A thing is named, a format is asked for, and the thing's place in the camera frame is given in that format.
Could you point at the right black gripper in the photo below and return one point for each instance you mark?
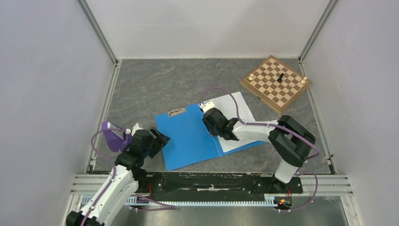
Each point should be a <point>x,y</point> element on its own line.
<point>212,132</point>

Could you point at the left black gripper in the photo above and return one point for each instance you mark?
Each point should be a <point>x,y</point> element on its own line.
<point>159,141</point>

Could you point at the white paper sheet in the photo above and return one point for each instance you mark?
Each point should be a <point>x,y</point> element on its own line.
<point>227,106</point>

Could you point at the blue file folder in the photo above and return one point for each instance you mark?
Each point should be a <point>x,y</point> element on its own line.
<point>190,142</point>

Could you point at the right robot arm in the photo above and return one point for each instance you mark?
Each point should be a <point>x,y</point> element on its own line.
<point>290,139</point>

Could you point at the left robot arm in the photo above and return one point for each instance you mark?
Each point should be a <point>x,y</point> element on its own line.
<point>124,178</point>

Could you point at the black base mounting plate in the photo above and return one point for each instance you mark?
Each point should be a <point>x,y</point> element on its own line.
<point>214,186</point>

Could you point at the wooden chessboard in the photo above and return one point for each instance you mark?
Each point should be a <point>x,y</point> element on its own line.
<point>278,96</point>

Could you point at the black chess piece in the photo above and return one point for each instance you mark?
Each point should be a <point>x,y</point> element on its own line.
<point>280,78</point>

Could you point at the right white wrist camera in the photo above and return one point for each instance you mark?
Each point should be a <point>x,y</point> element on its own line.
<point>206,106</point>

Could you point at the purple camera stand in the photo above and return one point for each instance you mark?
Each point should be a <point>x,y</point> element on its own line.
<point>116,137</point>

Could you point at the slotted cable duct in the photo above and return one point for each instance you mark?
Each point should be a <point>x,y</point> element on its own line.
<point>268,201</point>

